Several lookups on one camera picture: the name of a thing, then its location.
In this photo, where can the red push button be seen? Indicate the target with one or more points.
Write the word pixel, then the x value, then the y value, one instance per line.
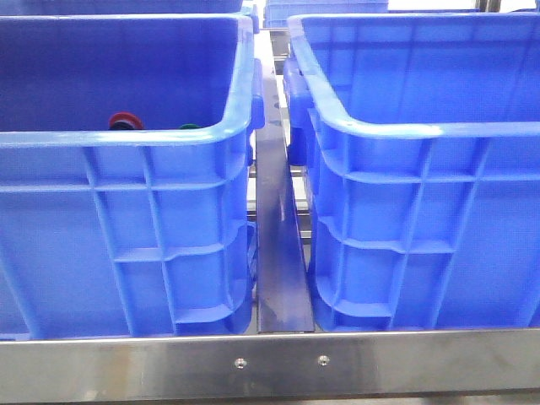
pixel 124 120

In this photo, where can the steel divider bar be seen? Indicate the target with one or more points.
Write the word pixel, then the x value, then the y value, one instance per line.
pixel 283 298

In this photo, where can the green push button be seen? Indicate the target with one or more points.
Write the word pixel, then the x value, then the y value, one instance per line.
pixel 188 126

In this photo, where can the right blue plastic bin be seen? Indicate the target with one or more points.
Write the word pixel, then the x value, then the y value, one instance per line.
pixel 422 167

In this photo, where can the blue plastic bin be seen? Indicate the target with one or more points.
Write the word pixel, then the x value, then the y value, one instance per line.
pixel 422 167
pixel 135 233

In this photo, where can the left blue plastic bin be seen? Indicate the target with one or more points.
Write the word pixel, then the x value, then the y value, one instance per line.
pixel 135 233

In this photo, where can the back right blue bin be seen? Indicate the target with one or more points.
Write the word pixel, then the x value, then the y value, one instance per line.
pixel 277 12

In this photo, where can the back left blue bin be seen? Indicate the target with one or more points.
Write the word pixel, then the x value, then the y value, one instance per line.
pixel 66 7

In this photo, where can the left rail screw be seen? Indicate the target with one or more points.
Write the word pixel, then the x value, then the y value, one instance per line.
pixel 240 363

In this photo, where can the rail screw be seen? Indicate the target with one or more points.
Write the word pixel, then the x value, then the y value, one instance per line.
pixel 240 363
pixel 323 360

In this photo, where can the right rail screw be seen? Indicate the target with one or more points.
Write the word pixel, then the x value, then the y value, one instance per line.
pixel 323 360

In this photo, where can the steel front rail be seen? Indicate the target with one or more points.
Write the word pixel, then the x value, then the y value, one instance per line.
pixel 362 364

